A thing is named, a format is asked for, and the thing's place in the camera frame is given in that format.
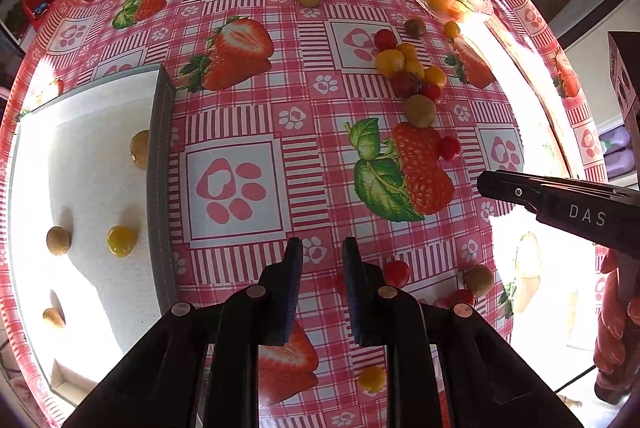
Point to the brown fruit in tray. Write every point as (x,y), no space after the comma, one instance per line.
(58,241)

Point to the red cherry tomato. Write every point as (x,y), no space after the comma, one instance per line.
(384,39)

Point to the large orange tomato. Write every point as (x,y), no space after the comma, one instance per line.
(390,62)

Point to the yellow fruit in tray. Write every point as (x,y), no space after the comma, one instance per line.
(121,241)

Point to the pale green round fruit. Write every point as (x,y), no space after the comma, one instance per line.
(420,111)

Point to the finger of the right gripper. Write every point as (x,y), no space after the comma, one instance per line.
(511,187)

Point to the orange cherry tomato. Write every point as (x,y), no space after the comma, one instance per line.
(407,51)

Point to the white tray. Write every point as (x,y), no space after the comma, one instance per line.
(93,158)

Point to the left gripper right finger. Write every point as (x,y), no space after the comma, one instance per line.
(370,313)

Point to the yellow tomato near bowl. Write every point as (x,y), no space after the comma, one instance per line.
(451,30)

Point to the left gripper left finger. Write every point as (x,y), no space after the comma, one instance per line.
(281,281)

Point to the yellow fruit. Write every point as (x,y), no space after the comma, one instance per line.
(372,380)
(121,241)

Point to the dark olive fruit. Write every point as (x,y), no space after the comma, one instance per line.
(415,27)

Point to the pink strawberry tablecloth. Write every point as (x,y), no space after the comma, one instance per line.
(282,126)

